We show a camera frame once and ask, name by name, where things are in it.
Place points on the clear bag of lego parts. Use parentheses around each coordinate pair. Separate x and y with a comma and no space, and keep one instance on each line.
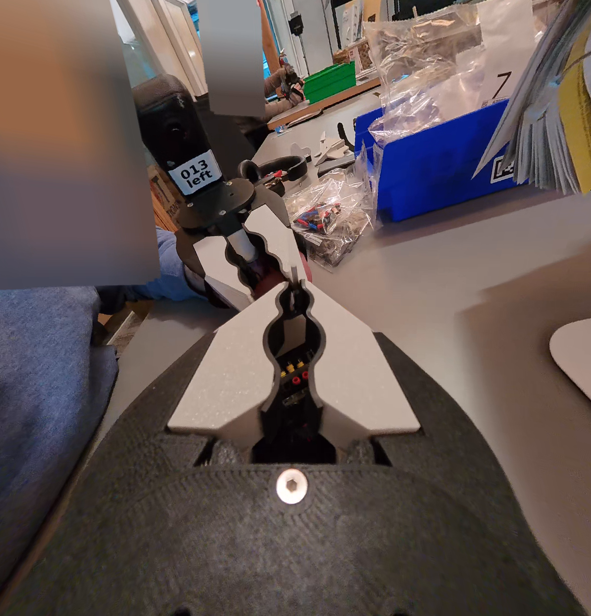
(331,221)

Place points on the grey lego axle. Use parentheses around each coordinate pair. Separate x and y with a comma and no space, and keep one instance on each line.
(294,276)

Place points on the white lego instruction booklet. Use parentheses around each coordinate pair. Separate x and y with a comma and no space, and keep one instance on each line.
(555,96)

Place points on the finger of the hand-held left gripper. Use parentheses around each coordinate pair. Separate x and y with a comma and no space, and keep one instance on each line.
(218,264)
(276,236)

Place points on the person's left forearm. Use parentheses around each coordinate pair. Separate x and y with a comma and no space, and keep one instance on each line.
(172,269)

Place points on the black wall box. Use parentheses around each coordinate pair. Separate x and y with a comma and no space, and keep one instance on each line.
(296,23)

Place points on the heap of clear plastic bags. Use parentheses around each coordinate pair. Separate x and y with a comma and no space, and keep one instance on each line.
(430,62)

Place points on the black orange lego model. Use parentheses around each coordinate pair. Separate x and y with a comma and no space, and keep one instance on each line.
(295,380)

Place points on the blue plastic bin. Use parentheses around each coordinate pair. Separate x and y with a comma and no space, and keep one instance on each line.
(435,163)

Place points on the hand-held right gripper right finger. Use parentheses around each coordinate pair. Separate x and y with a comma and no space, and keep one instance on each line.
(367,380)

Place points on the brown cardboard box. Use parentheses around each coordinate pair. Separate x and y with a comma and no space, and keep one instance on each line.
(165,197)

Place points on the black curved plastic part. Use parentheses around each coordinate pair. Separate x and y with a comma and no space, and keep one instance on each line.
(344,134)

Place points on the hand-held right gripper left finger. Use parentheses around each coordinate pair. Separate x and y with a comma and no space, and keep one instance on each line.
(223,380)

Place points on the stack of green crates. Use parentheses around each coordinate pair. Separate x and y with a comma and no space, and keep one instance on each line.
(329,82)

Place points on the person's left hand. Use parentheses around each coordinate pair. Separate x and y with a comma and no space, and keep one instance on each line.
(269,281)

